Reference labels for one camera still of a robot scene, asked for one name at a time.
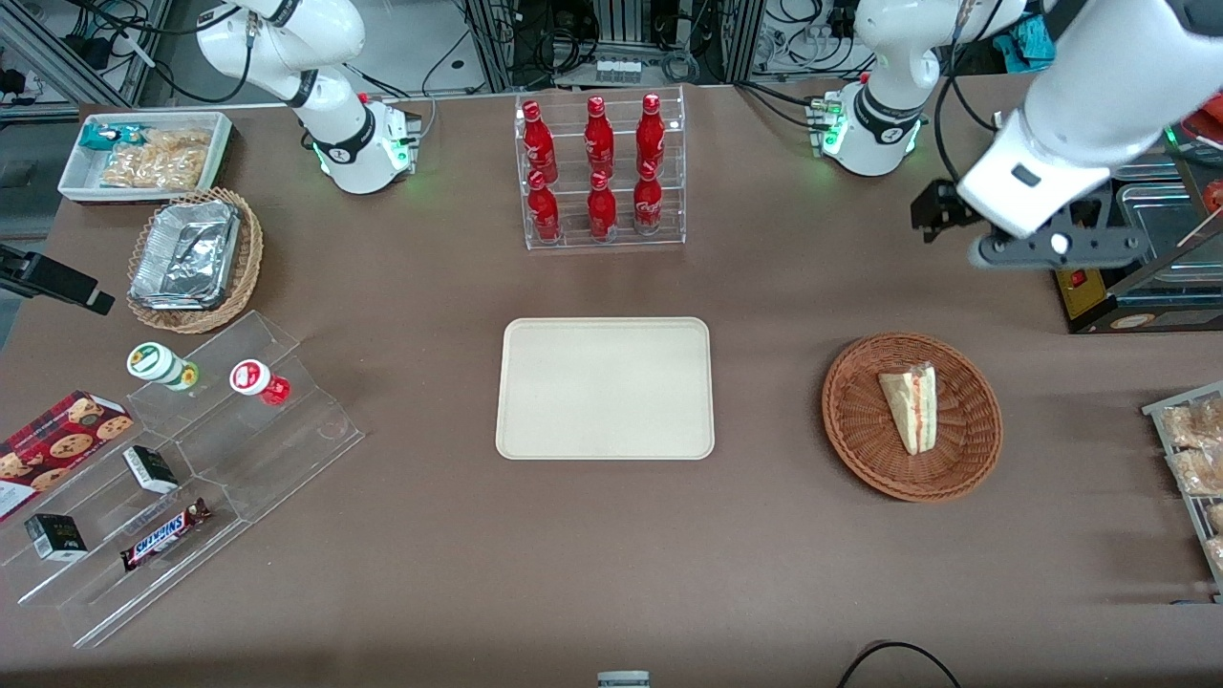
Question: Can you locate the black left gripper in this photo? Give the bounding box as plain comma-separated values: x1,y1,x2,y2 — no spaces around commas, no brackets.
911,180,985,245

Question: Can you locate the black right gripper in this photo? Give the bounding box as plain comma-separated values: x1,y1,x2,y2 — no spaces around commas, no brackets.
0,244,116,316

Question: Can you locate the triangle sandwich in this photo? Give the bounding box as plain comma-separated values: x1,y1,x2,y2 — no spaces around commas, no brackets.
878,362,938,456

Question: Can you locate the oval light wicker basket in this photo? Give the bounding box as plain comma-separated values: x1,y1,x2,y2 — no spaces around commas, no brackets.
126,187,265,334

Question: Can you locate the round brown wicker basket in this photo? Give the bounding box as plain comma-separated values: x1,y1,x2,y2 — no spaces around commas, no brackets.
822,332,1003,504

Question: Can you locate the beige rectangular tray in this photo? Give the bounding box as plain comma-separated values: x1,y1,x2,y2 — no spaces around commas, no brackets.
495,317,716,462

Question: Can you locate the tray of packaged crackers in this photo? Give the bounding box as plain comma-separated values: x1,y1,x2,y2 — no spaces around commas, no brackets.
1142,382,1223,603

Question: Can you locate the green white yogurt bottle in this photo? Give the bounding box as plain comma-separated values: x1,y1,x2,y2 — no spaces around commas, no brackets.
127,342,201,393

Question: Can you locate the stack of foil trays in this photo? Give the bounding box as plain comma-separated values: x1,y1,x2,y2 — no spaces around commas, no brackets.
130,199,242,312

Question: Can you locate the white rectangular bin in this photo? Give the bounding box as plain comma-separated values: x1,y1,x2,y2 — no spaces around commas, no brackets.
57,112,235,206

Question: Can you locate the red cookie box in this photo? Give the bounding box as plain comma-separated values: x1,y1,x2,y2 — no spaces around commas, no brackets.
0,390,135,525

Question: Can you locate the clear bag of crackers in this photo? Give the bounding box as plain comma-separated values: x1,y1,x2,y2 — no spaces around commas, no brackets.
99,128,214,191

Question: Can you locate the teal snack packet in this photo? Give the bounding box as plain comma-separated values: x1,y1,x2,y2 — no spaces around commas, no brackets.
78,122,146,153

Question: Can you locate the red white yogurt bottle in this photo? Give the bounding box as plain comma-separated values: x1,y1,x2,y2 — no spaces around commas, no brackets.
229,359,291,406

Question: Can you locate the small black box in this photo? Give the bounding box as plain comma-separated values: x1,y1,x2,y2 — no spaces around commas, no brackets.
122,445,180,495
24,513,89,561

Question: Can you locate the teal cloth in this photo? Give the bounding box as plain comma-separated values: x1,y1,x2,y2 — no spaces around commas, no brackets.
994,13,1058,74

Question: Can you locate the clear acrylic stepped shelf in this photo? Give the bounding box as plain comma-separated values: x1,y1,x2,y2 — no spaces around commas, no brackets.
0,310,366,651

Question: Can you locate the black display case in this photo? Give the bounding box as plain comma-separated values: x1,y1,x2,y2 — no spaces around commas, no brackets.
1051,91,1223,335

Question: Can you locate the stainless steel pan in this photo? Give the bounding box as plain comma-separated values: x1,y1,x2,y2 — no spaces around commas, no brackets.
1114,180,1223,288

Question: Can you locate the Snickers chocolate bar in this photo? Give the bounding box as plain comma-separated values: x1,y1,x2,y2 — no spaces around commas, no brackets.
119,498,213,572

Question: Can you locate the red soda bottle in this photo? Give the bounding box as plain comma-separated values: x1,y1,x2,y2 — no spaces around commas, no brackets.
584,96,616,179
636,93,667,177
633,159,664,235
527,170,563,242
522,100,559,183
587,171,619,240

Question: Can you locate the wrapped pastry bag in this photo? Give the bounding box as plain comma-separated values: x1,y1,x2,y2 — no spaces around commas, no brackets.
1168,447,1223,498
1161,398,1223,450

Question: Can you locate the clear acrylic bottle rack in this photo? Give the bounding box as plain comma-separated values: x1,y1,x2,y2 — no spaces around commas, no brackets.
514,86,687,251

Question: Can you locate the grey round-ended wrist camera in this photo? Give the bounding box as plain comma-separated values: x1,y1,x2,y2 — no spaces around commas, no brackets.
969,226,1150,274

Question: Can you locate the black cable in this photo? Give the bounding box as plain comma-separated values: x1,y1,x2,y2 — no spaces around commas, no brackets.
838,641,962,688

